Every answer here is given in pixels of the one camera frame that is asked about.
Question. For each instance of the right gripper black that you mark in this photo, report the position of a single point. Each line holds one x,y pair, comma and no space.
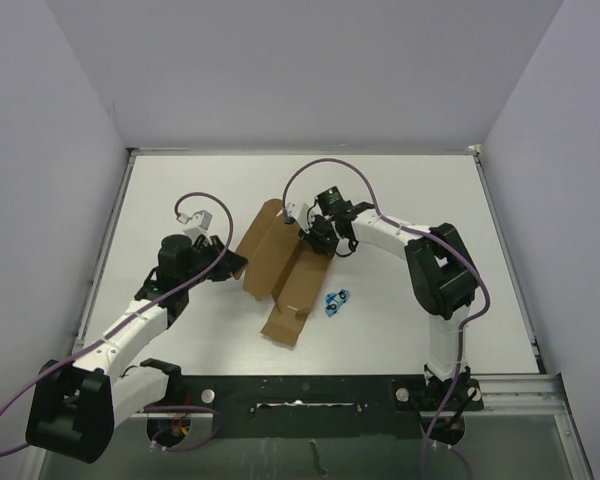
312,238

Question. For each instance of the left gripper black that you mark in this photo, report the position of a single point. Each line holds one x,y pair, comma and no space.
228,265

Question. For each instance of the brown cardboard box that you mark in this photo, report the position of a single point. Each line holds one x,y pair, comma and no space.
282,266

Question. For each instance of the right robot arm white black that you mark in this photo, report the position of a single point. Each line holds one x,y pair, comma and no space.
441,272

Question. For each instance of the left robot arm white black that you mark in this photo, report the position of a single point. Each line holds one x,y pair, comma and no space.
79,402

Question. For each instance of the blue toy car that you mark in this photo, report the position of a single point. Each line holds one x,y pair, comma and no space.
335,300

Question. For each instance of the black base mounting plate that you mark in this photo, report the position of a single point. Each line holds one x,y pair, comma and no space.
332,406

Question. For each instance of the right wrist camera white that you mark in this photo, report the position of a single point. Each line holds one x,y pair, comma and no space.
297,213

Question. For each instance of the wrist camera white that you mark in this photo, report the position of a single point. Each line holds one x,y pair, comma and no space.
195,225
297,213

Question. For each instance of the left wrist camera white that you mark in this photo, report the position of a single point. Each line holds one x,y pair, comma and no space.
195,225

